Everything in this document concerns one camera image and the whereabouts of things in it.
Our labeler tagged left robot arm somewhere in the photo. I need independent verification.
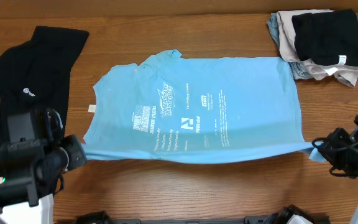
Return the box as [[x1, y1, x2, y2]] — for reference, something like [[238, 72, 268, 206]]
[[0, 108, 87, 224]]

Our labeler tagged folded black garment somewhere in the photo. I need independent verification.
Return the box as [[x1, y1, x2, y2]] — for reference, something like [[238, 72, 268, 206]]
[[291, 9, 358, 67]]

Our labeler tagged folded blue denim garment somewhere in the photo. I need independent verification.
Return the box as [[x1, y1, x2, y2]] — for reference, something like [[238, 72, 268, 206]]
[[267, 13, 312, 80]]

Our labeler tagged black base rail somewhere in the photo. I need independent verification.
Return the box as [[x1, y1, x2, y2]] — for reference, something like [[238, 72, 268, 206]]
[[54, 205, 331, 224]]

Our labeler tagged black polo shirt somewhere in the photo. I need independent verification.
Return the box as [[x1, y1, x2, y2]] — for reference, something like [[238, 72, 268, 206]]
[[0, 26, 89, 147]]

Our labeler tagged folded beige garment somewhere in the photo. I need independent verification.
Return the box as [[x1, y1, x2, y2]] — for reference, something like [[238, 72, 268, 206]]
[[270, 9, 358, 87]]

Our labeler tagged light blue printed t-shirt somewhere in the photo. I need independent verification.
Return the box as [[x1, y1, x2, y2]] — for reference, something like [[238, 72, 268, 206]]
[[83, 50, 323, 164]]

